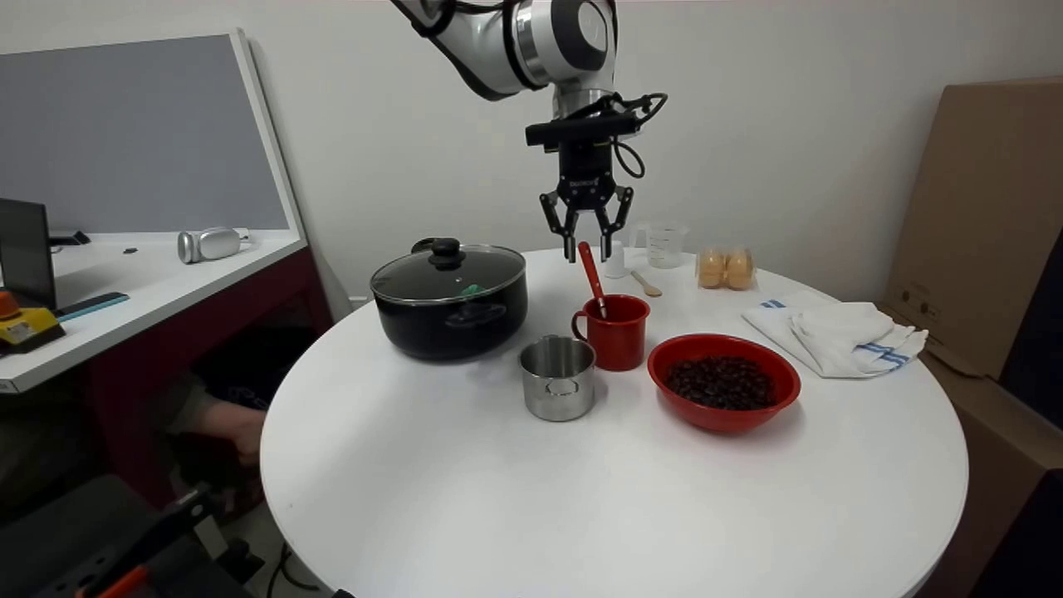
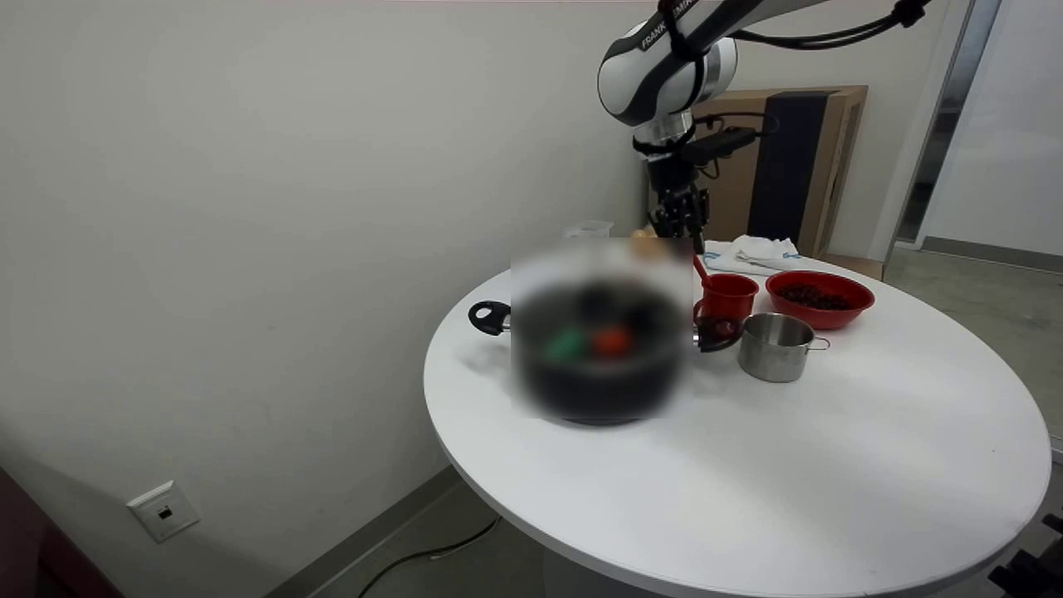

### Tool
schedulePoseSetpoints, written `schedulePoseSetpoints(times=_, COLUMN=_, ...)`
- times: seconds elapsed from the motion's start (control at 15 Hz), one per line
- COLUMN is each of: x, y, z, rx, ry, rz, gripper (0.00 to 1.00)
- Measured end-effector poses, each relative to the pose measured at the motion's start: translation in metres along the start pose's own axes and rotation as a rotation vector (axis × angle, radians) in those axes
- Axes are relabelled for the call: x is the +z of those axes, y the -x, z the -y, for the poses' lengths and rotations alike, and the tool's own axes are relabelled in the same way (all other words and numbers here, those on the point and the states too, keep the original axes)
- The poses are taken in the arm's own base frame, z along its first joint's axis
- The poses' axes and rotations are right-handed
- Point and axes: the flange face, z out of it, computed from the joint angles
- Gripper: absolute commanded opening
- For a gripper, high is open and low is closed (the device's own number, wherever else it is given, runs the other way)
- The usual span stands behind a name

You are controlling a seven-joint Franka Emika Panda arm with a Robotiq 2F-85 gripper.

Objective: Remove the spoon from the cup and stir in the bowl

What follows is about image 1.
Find small white bottle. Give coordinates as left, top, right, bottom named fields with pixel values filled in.
left=603, top=237, right=631, bottom=282

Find grey partition board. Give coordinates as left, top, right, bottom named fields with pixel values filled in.
left=0, top=30, right=309, bottom=238

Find glass pot lid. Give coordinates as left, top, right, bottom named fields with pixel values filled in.
left=368, top=237, right=527, bottom=310

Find small pale spoon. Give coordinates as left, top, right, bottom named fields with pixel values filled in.
left=624, top=261, right=665, bottom=303

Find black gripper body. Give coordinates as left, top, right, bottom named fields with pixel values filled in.
left=554, top=139, right=617, bottom=212

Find clear glass measuring cup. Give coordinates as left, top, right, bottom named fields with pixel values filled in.
left=617, top=219, right=690, bottom=273

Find dark coffee beans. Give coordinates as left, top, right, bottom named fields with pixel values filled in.
left=660, top=354, right=779, bottom=413

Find stainless steel cup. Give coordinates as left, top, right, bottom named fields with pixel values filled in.
left=520, top=337, right=599, bottom=424

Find red bowl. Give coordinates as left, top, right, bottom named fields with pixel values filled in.
left=645, top=332, right=804, bottom=437

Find white desk maroon side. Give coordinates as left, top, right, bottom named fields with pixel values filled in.
left=0, top=226, right=336, bottom=524

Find yellow box red button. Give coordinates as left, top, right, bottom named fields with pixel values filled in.
left=0, top=289, right=68, bottom=354

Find beige round bun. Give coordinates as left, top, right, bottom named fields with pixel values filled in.
left=693, top=245, right=730, bottom=291
left=722, top=243, right=759, bottom=291

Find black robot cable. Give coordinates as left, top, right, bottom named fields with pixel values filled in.
left=603, top=90, right=672, bottom=184

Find red enamel mug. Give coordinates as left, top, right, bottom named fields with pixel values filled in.
left=568, top=291, right=655, bottom=374

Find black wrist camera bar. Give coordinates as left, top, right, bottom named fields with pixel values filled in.
left=522, top=104, right=647, bottom=154

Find brown cardboard box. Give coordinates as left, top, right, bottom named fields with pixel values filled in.
left=916, top=353, right=1063, bottom=598

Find black laptop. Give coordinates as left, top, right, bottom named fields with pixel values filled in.
left=0, top=195, right=59, bottom=311

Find person leg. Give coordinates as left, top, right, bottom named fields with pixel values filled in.
left=164, top=379, right=269, bottom=469

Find white towel blue print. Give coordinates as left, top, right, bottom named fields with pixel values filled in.
left=742, top=294, right=929, bottom=383

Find black cooking pot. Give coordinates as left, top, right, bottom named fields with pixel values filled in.
left=368, top=275, right=531, bottom=366

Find red handled metal spoon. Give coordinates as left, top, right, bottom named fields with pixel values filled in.
left=576, top=238, right=610, bottom=321

